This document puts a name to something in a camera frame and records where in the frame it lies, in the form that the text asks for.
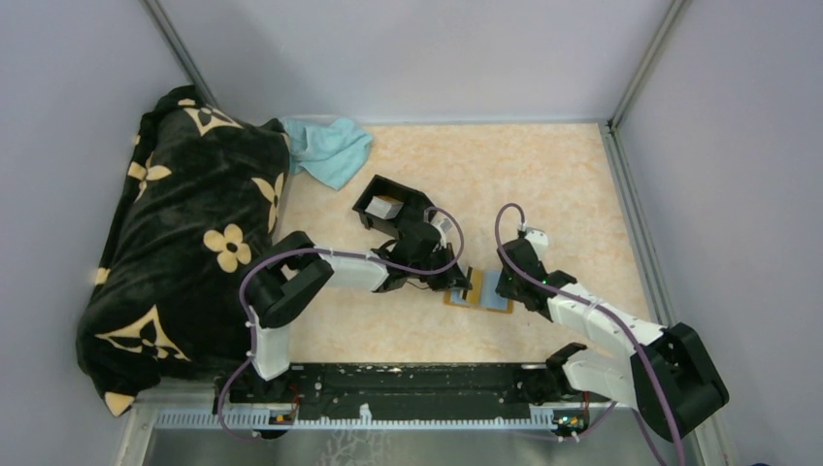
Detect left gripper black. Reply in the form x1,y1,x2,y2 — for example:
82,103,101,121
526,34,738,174
409,243,473,292

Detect tan leather card holder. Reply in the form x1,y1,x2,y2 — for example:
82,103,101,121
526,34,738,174
444,267,513,315

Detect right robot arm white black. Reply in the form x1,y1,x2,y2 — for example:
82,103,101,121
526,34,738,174
497,228,730,442

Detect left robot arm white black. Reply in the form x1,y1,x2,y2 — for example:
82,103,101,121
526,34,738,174
239,207,473,402

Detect silver cards in tray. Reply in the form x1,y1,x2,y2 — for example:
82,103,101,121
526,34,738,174
365,195,404,219

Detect black card tray box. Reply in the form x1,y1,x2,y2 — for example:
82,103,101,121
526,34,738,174
352,175,436,239

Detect light blue cloth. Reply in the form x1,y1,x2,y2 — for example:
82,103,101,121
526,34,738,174
280,117,374,190

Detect black floral blanket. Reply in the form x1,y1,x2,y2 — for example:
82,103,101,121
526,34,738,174
76,85,290,416

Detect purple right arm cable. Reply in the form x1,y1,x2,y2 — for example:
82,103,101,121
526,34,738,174
493,203,688,466

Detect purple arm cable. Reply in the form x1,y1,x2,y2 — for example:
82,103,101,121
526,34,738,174
216,205,466,444
493,203,688,466

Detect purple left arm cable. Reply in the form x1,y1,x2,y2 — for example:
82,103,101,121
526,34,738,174
216,205,466,444

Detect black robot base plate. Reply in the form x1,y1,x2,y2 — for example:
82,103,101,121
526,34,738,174
215,363,604,421

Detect aluminium frame rail front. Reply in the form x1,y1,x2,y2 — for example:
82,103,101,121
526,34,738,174
121,363,718,432

